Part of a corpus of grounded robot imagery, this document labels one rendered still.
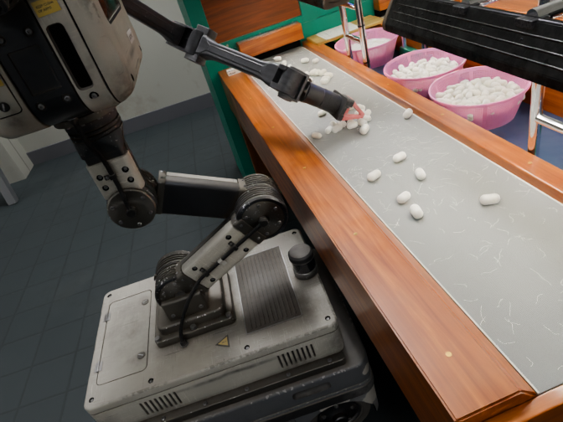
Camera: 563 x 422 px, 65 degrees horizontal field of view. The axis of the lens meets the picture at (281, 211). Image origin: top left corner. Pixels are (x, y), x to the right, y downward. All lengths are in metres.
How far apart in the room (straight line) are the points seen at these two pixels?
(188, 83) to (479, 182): 3.27
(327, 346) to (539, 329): 0.57
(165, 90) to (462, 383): 3.66
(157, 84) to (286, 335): 3.18
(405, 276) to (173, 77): 3.43
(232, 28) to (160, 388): 1.53
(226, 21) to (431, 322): 1.69
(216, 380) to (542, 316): 0.76
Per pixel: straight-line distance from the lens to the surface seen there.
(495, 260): 0.86
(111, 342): 1.36
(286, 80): 1.22
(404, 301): 0.76
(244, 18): 2.14
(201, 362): 1.17
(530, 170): 1.04
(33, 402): 2.14
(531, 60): 0.73
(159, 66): 4.00
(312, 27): 2.23
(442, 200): 0.99
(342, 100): 1.28
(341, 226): 0.92
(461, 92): 1.46
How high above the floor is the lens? 1.34
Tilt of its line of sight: 35 degrees down
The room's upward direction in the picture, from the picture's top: 18 degrees counter-clockwise
